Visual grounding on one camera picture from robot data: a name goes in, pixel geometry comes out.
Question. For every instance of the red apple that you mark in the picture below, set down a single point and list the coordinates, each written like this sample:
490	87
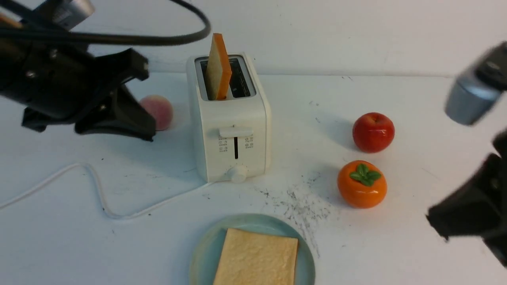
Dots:
373	132

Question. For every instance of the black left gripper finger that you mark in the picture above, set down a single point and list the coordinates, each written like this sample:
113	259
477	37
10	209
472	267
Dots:
118	114
112	72

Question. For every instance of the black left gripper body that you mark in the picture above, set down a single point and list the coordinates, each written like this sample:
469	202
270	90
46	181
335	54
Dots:
55	82

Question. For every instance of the pink peach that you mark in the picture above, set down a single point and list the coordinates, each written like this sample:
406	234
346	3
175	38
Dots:
160	109

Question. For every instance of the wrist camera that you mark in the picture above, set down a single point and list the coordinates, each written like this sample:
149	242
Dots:
66	13
477	89

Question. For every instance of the light green plate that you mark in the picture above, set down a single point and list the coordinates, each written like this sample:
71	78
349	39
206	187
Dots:
206	255

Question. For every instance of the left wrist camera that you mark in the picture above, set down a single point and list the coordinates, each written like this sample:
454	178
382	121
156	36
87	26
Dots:
66	13

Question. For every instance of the white toaster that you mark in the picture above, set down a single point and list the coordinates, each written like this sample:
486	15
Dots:
232	137

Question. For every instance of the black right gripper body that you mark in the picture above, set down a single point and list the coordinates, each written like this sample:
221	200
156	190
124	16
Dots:
479	206

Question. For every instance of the toast slice slot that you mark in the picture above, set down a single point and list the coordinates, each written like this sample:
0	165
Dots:
249	258
218	71

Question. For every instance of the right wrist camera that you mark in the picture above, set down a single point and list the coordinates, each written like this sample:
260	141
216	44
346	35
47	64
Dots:
477	89

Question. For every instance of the orange persimmon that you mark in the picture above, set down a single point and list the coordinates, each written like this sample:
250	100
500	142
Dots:
361	184

